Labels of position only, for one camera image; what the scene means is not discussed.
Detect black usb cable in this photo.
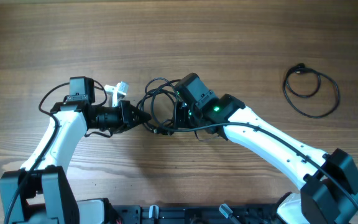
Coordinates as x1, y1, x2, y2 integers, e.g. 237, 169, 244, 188
135, 77, 186, 136

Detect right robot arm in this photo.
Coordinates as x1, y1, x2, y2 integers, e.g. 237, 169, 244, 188
175, 73, 358, 223

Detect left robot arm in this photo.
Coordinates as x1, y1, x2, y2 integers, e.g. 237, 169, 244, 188
0, 77, 151, 223

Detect left camera black cable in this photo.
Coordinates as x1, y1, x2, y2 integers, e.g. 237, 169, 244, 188
3, 81, 108, 224

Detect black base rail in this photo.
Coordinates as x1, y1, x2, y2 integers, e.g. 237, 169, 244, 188
106, 203, 282, 224

